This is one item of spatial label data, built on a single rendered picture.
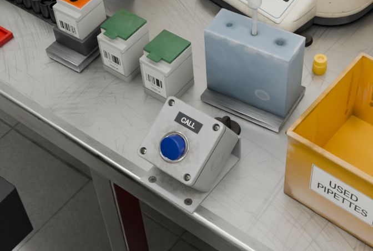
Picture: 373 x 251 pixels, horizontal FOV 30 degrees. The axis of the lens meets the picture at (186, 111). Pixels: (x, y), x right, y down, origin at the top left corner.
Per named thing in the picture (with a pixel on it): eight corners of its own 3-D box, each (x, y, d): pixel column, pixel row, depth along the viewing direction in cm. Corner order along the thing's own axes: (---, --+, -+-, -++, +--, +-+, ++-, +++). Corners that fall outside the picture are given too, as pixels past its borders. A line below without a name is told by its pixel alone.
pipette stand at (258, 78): (200, 101, 81) (196, 38, 73) (230, 63, 85) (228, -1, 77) (278, 134, 77) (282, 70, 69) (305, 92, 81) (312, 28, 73)
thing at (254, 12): (248, 89, 80) (250, 6, 70) (251, 85, 80) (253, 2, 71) (254, 91, 79) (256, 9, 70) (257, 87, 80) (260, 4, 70)
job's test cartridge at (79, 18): (60, 40, 87) (50, 1, 82) (85, 19, 89) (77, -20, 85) (85, 53, 85) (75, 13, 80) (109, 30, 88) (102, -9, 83)
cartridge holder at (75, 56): (47, 57, 87) (41, 35, 84) (94, 16, 92) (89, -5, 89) (79, 74, 85) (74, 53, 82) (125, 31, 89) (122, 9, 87)
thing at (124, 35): (103, 70, 85) (94, 29, 80) (129, 48, 87) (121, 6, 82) (127, 83, 83) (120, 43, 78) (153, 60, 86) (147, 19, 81)
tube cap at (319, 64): (309, 71, 83) (310, 59, 81) (316, 63, 84) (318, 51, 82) (321, 77, 82) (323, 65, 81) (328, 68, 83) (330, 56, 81)
